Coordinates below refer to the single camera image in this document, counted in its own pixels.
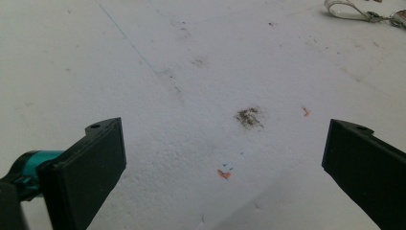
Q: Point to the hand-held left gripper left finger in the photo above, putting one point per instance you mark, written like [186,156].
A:
[79,179]

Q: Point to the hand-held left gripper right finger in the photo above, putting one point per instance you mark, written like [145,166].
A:
[367,166]

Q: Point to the white foam mat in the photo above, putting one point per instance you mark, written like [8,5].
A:
[191,48]

